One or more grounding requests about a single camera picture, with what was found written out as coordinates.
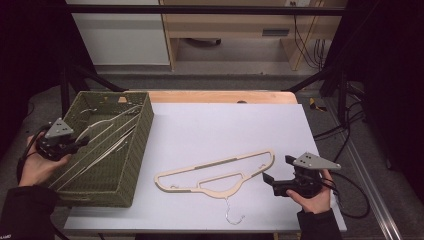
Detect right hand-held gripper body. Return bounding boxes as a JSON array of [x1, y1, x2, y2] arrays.
[[273, 152, 342, 198]]

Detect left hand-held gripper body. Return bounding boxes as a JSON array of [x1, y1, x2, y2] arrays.
[[35, 117, 81, 162]]

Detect beige wooden clothes hanger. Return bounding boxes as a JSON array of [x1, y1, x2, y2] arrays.
[[58, 114, 138, 190], [75, 104, 143, 144], [153, 148, 276, 226]]

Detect green woven basket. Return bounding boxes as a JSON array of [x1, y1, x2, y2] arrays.
[[42, 90, 155, 208]]

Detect person's right hand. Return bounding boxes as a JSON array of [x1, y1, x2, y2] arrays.
[[285, 169, 335, 215]]

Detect person's left hand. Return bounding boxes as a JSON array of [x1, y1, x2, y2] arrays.
[[18, 133, 73, 188]]

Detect black metal stand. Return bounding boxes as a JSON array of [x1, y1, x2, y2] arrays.
[[59, 62, 126, 118], [283, 65, 350, 125]]

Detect yellow and black tool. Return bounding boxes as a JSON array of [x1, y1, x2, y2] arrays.
[[308, 97, 328, 113]]

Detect white table sheet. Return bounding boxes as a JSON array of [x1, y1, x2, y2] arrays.
[[63, 102, 348, 233]]

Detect black curtain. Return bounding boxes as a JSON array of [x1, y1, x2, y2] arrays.
[[322, 0, 424, 203], [0, 0, 95, 162]]

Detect white cabinet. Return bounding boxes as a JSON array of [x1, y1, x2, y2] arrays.
[[64, 0, 171, 67]]

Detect light wooden desk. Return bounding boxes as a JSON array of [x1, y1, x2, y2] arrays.
[[159, 0, 348, 72]]

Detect black floor cables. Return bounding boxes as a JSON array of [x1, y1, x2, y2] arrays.
[[313, 82, 368, 162]]

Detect right hand-held gripper cable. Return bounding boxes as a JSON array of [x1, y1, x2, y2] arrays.
[[320, 170, 371, 220]]

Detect aluminium rail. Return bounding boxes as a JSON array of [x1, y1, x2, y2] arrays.
[[324, 99, 405, 240]]

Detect black hanging cables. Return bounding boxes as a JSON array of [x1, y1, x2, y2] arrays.
[[292, 13, 326, 71]]

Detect black horizontal frame bar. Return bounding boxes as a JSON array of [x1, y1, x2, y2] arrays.
[[64, 4, 346, 16]]

